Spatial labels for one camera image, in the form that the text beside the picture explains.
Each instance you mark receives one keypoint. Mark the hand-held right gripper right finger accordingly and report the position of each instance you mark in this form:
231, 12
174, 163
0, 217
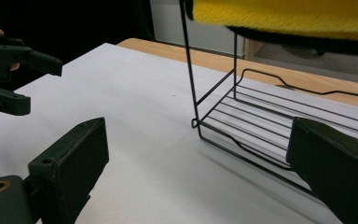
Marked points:
332, 168

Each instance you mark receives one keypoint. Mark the black curtain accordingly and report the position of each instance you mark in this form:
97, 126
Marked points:
74, 18

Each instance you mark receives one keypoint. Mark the wooden table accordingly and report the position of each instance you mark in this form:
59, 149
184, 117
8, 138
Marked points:
174, 53

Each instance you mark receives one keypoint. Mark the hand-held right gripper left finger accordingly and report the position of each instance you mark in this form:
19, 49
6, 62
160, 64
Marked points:
71, 161

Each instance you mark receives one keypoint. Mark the yellow cloth with black edge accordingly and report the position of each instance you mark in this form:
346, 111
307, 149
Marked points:
276, 15

